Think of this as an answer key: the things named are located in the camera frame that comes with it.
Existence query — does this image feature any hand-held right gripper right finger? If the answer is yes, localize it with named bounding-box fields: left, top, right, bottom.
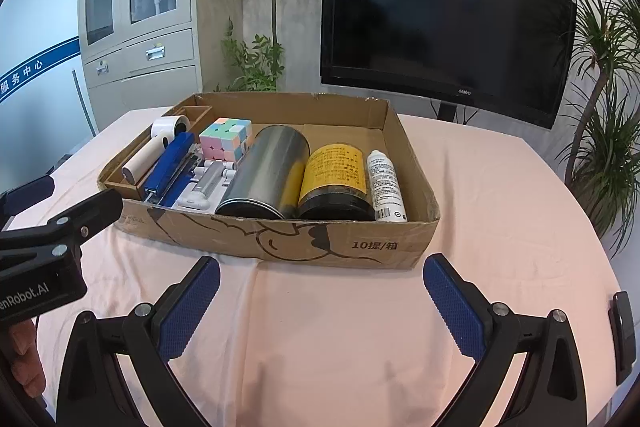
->
left=422, top=253, right=588, bottom=427

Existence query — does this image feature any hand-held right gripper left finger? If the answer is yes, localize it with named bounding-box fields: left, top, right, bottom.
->
left=56, top=256, right=222, bottom=427

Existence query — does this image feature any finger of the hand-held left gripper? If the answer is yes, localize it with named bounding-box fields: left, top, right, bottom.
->
left=0, top=174, right=56, bottom=218
left=0, top=188, right=124, bottom=265

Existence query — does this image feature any white lint roller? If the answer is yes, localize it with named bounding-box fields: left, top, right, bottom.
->
left=121, top=116, right=191, bottom=186

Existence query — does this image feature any blue stapler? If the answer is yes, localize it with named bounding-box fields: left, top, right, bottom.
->
left=144, top=132, right=197, bottom=206

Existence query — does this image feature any white grey plastic gadget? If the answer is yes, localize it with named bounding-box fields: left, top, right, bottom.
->
left=176, top=156, right=241, bottom=212

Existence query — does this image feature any white spray bottle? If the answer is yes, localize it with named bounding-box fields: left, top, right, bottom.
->
left=366, top=150, right=408, bottom=223

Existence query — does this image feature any brown cardboard box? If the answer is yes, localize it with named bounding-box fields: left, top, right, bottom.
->
left=96, top=92, right=442, bottom=272

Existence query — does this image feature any pastel puzzle cube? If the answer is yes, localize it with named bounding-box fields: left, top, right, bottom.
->
left=199, top=118, right=252, bottom=162

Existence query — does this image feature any yellow label jar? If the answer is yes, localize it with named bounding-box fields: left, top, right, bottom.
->
left=297, top=144, right=376, bottom=222

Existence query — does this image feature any person's left hand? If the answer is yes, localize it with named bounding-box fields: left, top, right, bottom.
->
left=6, top=319, right=44, bottom=400

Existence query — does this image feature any frosted glass door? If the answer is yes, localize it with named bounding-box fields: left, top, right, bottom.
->
left=0, top=0, right=98, bottom=192

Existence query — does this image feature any silver metal tin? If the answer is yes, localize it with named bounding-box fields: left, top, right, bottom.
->
left=215, top=124, right=312, bottom=220

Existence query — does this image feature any black rectangular device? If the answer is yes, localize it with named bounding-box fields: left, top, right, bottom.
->
left=607, top=291, right=640, bottom=385

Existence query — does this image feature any grey glass door cabinet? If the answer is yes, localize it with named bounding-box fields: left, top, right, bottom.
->
left=77, top=0, right=203, bottom=132

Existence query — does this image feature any spiky palm plant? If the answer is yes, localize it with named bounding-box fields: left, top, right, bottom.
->
left=555, top=0, right=640, bottom=258

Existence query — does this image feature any leafy green plant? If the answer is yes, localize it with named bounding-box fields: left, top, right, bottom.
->
left=201, top=0, right=326, bottom=94

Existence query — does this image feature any black flat screen monitor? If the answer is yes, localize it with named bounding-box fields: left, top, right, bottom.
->
left=320, top=0, right=578, bottom=130

